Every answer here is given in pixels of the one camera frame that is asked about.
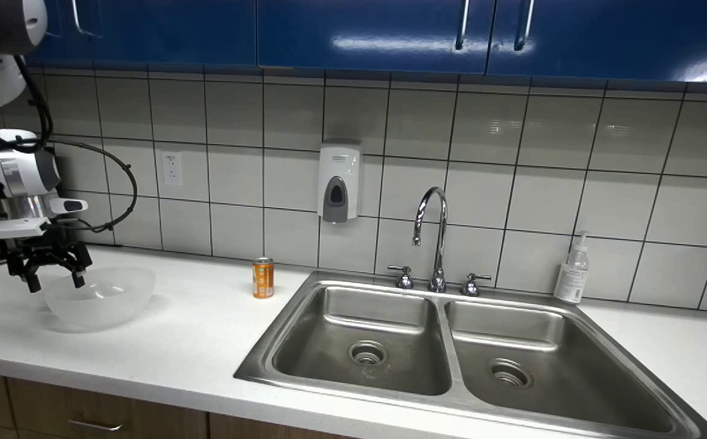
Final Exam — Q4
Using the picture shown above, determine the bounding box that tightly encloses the translucent white plastic bowl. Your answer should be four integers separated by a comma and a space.
40, 265, 159, 336

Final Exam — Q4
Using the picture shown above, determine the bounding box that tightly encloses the silver drawer handle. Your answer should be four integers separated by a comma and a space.
65, 415, 126, 437

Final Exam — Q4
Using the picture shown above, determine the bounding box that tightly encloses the stainless steel double sink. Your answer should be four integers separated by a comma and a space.
232, 270, 707, 439

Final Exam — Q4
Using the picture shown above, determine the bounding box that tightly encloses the white wall soap dispenser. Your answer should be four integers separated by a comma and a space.
315, 143, 362, 224

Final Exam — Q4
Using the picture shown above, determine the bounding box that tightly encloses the blue upper cabinet door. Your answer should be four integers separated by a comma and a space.
484, 0, 707, 88
252, 0, 494, 80
44, 0, 261, 77

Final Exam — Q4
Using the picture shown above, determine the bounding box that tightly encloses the clear pump soap bottle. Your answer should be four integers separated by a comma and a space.
551, 231, 591, 308

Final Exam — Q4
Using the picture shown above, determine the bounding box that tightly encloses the chrome faucet handle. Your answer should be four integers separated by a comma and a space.
388, 264, 417, 291
458, 270, 491, 298

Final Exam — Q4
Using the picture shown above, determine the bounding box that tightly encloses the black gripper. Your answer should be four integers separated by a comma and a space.
3, 221, 95, 296

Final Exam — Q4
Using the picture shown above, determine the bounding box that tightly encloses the white wall outlet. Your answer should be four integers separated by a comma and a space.
159, 149, 184, 194

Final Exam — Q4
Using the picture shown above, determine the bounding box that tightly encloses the metal sink drain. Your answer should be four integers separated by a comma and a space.
488, 357, 534, 391
346, 336, 390, 369

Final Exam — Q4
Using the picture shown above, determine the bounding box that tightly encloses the chrome gooseneck faucet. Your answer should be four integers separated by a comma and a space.
410, 182, 451, 296

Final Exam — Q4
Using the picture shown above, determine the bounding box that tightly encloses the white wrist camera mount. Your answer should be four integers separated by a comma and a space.
0, 193, 90, 244

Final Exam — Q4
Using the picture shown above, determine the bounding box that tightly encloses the silver cabinet door handle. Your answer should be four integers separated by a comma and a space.
511, 0, 538, 53
68, 0, 101, 41
451, 0, 473, 53

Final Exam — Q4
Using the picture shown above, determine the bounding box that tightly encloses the wooden drawer front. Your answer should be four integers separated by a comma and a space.
5, 375, 210, 439

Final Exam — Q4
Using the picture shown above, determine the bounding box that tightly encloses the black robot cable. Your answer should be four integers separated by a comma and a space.
0, 51, 140, 238

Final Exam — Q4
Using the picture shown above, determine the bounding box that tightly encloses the orange soda can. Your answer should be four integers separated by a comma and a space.
250, 254, 277, 299

